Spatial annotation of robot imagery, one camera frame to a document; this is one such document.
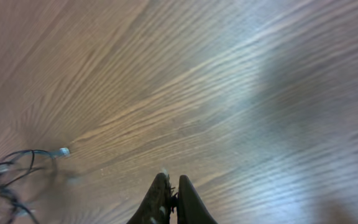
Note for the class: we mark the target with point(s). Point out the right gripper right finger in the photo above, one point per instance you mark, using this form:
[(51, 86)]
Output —
[(190, 207)]

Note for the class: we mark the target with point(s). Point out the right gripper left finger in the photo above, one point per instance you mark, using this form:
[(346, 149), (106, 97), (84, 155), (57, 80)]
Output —
[(155, 207)]

